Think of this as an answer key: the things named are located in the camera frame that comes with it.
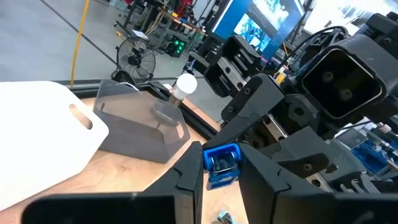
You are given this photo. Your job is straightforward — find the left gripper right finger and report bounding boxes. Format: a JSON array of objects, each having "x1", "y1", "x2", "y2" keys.
[{"x1": 238, "y1": 142, "x2": 298, "y2": 224}]

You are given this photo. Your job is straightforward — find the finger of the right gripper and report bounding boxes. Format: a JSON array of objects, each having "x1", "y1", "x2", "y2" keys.
[
  {"x1": 203, "y1": 73, "x2": 285, "y2": 149},
  {"x1": 259, "y1": 126, "x2": 331, "y2": 181}
]

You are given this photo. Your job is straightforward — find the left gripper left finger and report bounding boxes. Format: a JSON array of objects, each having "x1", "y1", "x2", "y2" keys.
[{"x1": 144, "y1": 141, "x2": 205, "y2": 224}]

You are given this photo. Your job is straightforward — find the small blue stapler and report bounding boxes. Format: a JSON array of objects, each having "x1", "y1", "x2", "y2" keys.
[{"x1": 203, "y1": 142, "x2": 243, "y2": 191}]

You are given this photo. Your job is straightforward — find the light blue staple remover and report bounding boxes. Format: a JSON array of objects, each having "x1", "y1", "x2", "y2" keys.
[{"x1": 213, "y1": 210, "x2": 238, "y2": 224}]

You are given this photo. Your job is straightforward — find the computer monitor blue screen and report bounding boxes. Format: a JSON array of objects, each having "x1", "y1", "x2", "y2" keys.
[{"x1": 212, "y1": 0, "x2": 307, "y2": 62}]

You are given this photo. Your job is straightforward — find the white bulb lamp brass base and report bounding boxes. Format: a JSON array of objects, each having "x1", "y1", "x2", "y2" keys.
[{"x1": 150, "y1": 72, "x2": 198, "y2": 127}]

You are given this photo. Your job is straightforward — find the smoky brown plastic bin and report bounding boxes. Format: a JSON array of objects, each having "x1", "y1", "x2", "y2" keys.
[{"x1": 92, "y1": 78, "x2": 192, "y2": 165}]

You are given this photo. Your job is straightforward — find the green lit computer case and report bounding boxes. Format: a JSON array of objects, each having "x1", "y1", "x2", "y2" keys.
[{"x1": 166, "y1": 36, "x2": 188, "y2": 59}]

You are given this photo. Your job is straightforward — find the blue storage crate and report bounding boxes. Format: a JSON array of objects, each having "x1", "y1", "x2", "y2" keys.
[{"x1": 350, "y1": 139, "x2": 391, "y2": 175}]

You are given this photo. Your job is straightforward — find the cluttered black workbench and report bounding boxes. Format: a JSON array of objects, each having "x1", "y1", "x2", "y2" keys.
[{"x1": 114, "y1": 0, "x2": 208, "y2": 60}]

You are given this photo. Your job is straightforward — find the black floor fan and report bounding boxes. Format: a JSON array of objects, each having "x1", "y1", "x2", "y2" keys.
[{"x1": 111, "y1": 35, "x2": 157, "y2": 84}]

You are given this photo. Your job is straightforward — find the white plastic bin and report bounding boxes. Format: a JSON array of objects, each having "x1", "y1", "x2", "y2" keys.
[{"x1": 0, "y1": 80, "x2": 110, "y2": 213}]

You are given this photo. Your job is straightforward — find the long yellow cable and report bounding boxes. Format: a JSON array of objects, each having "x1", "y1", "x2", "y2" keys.
[{"x1": 69, "y1": 0, "x2": 91, "y2": 88}]

